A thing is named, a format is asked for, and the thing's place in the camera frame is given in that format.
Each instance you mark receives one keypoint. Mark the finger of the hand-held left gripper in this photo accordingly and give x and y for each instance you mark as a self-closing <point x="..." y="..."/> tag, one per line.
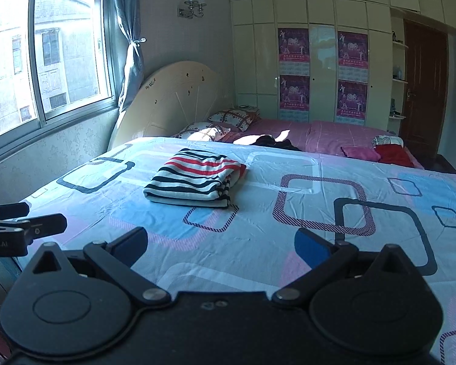
<point x="7" y="211"/>
<point x="47" y="225"/>

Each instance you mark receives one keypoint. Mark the brown wooden door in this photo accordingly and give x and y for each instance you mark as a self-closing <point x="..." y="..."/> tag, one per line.
<point x="423" y="91"/>

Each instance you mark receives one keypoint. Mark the striped knit sweater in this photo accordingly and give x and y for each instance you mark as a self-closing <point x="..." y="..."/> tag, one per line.
<point x="197" y="176"/>

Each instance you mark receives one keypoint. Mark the cream wardrobe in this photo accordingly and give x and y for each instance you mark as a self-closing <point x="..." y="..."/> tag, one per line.
<point x="326" y="7"/>

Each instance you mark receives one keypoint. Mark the white dotted pillow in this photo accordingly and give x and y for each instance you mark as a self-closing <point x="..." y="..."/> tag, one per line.
<point x="197" y="131"/>

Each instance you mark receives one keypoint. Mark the red cloth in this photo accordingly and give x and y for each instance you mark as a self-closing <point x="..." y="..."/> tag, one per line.
<point x="395" y="156"/>

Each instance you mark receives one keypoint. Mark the wall lamp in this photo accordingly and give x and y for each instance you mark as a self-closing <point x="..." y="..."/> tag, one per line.
<point x="193" y="3"/>

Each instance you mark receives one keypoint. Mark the white corner shelf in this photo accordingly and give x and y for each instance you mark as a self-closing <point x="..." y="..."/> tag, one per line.
<point x="398" y="80"/>

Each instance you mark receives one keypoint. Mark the pink bed sheet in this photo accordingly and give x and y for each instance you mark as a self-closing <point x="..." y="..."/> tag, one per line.
<point x="319" y="133"/>

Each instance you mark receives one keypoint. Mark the small striped cloth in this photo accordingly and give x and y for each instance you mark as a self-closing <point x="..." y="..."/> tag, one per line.
<point x="385" y="140"/>

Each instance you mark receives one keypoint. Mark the purple wall poster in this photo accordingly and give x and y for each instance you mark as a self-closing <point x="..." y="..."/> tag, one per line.
<point x="352" y="51"/>
<point x="294" y="95"/>
<point x="352" y="99"/>
<point x="293" y="47"/>

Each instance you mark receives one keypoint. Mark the pink folded cloth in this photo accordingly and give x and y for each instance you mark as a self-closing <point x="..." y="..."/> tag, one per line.
<point x="361" y="153"/>

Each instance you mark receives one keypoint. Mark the window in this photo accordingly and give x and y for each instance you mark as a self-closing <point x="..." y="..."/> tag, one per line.
<point x="41" y="53"/>

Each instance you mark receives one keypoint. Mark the dark cloth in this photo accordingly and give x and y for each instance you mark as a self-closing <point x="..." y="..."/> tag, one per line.
<point x="275" y="142"/>

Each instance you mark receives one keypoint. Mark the blue patterned bed blanket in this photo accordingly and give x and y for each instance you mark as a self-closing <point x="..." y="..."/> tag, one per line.
<point x="288" y="205"/>

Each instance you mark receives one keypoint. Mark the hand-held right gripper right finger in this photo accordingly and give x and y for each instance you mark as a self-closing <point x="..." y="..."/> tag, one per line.
<point x="311" y="247"/>

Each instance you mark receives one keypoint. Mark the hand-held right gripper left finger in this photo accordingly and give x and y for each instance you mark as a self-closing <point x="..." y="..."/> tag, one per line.
<point x="131" y="245"/>

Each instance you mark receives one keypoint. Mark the cream wooden headboard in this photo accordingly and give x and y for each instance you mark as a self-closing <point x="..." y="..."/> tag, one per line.
<point x="171" y="99"/>

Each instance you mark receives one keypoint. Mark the grey curtain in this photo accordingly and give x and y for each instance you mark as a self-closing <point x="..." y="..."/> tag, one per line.
<point x="131" y="38"/>

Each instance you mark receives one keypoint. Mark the checked pillow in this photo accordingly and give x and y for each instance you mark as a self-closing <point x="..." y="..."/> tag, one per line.
<point x="233" y="118"/>

